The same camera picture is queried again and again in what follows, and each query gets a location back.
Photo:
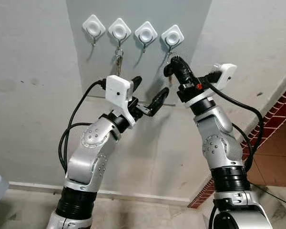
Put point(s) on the white diamond wall hook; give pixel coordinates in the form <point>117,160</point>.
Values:
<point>172,36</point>
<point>146,33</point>
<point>119,30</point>
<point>94,27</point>

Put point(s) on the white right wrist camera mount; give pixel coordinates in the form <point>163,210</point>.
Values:
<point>226,75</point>

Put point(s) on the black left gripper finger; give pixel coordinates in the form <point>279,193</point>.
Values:
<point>137,83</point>
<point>159,101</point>

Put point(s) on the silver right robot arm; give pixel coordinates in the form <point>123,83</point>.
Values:
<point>221,148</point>

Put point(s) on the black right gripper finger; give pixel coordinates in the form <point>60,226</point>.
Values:
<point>189,76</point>
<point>175,67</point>

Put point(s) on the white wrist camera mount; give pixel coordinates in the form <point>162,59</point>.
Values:
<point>226,75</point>
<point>118,90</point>

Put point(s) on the grey wall panel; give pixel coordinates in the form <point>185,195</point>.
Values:
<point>148,9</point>

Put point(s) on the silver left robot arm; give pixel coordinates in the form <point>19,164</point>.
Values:
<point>88,157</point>

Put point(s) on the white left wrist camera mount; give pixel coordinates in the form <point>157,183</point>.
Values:
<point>118,90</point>

